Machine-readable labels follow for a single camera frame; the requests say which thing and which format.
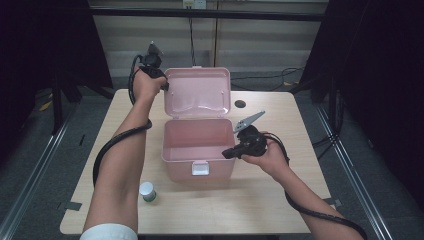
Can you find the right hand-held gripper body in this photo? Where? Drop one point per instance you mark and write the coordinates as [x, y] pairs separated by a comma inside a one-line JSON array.
[[251, 141]]

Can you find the white-capped green label bottle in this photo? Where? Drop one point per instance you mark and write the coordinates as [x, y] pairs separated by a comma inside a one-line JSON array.
[[147, 191]]

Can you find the dark metal stand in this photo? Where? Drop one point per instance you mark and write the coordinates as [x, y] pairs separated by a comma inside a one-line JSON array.
[[57, 106], [335, 110]]

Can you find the person's right hand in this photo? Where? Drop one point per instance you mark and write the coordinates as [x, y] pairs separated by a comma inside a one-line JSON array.
[[271, 160]]

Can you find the yellow floor tape scrap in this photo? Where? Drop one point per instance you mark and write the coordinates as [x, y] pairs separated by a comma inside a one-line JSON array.
[[45, 106]]

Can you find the black horizontal metal bar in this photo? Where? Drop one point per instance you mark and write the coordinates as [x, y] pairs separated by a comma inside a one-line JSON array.
[[253, 15]]

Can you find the white wall socket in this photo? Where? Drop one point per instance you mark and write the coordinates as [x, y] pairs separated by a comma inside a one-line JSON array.
[[195, 4]]

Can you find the metal floor rail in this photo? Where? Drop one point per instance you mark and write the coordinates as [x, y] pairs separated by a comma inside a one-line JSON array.
[[353, 176], [36, 176]]

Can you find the person's left hand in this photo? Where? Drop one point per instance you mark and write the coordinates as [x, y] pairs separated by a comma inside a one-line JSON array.
[[146, 87]]

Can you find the black curtain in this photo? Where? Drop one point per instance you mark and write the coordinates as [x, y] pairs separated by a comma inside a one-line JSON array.
[[383, 83], [40, 43]]

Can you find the pink plastic storage box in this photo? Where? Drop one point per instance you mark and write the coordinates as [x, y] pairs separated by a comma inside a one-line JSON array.
[[198, 140]]

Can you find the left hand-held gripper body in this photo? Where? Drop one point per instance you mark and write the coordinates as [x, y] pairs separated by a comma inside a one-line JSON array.
[[151, 60]]

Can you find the grey tape mark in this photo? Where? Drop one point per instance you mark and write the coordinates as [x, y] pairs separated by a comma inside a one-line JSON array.
[[333, 202], [71, 206]]

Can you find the white sleeve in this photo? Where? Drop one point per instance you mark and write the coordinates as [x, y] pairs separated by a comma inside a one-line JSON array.
[[108, 232]]

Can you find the round dark table grommet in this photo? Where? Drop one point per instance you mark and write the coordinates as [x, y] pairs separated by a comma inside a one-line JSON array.
[[240, 103]]

